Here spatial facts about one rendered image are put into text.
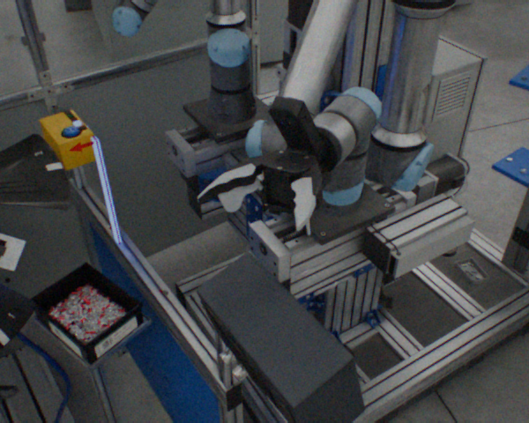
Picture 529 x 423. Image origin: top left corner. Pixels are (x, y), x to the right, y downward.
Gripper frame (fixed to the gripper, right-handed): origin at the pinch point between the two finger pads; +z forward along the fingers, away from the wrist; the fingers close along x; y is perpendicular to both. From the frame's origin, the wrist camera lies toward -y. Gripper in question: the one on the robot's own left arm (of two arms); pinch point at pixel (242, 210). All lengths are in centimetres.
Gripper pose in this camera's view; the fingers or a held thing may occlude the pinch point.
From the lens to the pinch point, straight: 70.2
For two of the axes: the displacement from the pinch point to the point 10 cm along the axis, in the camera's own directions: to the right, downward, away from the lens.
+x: -8.4, -2.3, 4.9
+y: 1.2, 8.1, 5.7
